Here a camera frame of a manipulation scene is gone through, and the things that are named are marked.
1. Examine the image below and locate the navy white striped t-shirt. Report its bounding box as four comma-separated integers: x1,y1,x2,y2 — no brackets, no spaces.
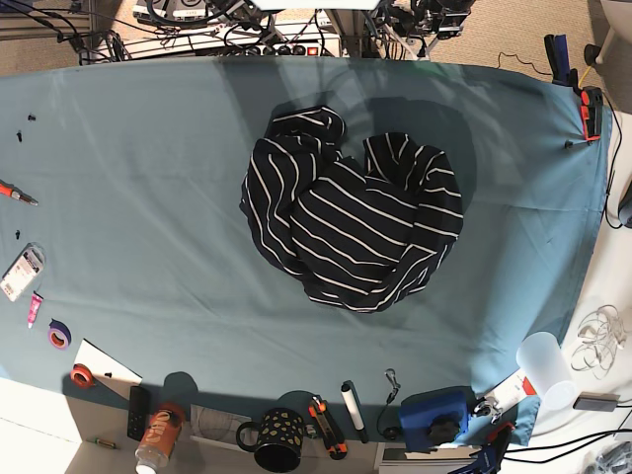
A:
240,106,464,313

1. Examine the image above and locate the white black marker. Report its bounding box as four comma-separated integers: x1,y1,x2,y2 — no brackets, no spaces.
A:
341,380,369,443

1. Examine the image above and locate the teal table cloth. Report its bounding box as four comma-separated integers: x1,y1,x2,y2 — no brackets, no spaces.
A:
1,57,615,420

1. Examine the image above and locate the black mug yellow pattern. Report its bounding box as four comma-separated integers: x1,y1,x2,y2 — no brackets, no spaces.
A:
235,408,305,473

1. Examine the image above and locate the white power strip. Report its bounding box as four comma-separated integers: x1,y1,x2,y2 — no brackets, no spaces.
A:
123,18,344,60

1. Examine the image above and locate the orange black utility knife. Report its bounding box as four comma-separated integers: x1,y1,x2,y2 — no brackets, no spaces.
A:
308,395,349,461

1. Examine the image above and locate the blue clamp block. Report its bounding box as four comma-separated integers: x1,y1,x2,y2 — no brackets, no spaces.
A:
398,389,471,452

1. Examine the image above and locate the orange drink bottle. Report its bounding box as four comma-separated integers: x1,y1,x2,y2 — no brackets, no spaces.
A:
135,402,186,474

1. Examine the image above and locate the black remote control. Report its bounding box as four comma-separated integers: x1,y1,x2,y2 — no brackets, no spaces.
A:
127,385,151,441

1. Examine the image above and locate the white paper sheet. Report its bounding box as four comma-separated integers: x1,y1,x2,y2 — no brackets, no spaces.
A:
74,339,142,385

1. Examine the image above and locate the white red card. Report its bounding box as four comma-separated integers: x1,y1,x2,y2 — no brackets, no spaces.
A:
484,368,536,412

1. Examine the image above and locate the translucent plastic cup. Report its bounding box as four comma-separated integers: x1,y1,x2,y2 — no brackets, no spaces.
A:
515,332,578,411

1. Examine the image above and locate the orange tape roll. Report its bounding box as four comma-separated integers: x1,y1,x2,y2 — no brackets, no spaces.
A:
70,363,95,389

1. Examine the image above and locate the purple tape roll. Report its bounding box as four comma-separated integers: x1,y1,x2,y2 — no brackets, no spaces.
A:
47,319,72,350

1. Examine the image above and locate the pink glue tube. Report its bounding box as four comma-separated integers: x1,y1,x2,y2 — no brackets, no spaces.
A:
27,291,43,329

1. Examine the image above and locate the clear plastic screw box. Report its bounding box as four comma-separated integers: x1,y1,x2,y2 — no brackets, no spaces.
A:
1,243,45,302

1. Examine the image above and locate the blue black clamp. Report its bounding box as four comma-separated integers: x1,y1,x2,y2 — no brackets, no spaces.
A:
544,34,579,91

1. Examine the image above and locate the orange black table clamp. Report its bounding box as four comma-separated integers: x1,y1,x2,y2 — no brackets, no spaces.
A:
580,86,603,142

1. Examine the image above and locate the grey small box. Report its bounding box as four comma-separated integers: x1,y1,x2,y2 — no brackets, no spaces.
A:
573,393,619,413

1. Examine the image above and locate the black lanyard with clip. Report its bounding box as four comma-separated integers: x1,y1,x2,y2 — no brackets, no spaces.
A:
376,367,402,442

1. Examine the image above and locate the white cable bundle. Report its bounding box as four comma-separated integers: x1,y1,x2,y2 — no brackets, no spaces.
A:
570,304,628,381

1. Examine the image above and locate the orange handled screwdriver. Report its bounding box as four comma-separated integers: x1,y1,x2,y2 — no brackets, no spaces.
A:
0,183,39,206

